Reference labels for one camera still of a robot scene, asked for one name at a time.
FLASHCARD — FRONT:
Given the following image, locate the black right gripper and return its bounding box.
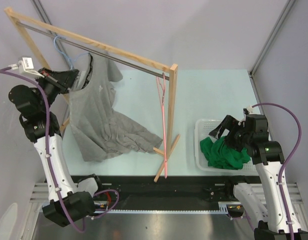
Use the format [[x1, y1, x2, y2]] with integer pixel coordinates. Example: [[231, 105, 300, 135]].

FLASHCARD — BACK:
[[209, 114, 252, 153]]

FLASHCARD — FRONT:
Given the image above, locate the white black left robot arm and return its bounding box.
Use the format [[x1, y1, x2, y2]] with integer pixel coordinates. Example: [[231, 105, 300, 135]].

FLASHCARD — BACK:
[[8, 68, 105, 227]]

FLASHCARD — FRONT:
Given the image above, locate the wooden clothes rack frame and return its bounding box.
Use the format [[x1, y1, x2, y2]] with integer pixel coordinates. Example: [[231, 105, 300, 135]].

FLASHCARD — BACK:
[[4, 7, 180, 183]]

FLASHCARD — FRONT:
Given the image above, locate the white slotted cable duct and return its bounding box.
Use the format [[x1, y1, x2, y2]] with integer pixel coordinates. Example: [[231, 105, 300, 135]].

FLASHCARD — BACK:
[[92, 204, 244, 218]]

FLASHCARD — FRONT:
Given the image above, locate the steel hanging rod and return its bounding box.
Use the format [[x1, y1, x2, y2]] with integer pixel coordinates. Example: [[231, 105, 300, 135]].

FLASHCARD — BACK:
[[17, 22, 170, 81]]

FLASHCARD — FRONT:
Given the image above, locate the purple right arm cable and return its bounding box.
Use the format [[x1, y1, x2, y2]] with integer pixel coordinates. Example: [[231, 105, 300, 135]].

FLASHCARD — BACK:
[[243, 102, 303, 240]]

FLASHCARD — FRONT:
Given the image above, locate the grey adidas t shirt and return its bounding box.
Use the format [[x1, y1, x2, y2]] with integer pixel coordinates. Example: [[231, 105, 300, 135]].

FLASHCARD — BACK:
[[69, 53, 163, 162]]

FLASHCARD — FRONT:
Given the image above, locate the green t shirt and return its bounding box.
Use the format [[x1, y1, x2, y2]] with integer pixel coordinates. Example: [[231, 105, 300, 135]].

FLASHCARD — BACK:
[[199, 136, 251, 170]]

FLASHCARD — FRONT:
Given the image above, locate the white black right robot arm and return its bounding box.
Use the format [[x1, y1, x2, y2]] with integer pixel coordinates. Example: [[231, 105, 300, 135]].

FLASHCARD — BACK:
[[209, 113, 308, 240]]

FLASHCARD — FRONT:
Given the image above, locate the blue wire hanger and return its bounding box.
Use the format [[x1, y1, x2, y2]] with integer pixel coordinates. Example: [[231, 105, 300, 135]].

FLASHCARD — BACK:
[[53, 35, 89, 70]]

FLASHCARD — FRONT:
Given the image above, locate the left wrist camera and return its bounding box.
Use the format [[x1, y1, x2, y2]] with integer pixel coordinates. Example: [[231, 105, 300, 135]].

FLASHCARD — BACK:
[[9, 56, 44, 79]]

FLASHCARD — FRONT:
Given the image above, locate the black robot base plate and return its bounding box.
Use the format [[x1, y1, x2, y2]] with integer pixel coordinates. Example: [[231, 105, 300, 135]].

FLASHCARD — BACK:
[[68, 174, 270, 218]]

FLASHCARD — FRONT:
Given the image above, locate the white perforated plastic basket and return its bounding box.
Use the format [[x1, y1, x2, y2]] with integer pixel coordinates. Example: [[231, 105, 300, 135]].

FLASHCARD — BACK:
[[194, 119, 258, 176]]

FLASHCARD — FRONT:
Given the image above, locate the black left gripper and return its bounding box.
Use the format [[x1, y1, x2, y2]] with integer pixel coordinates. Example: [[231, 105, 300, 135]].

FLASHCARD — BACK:
[[34, 67, 79, 112]]

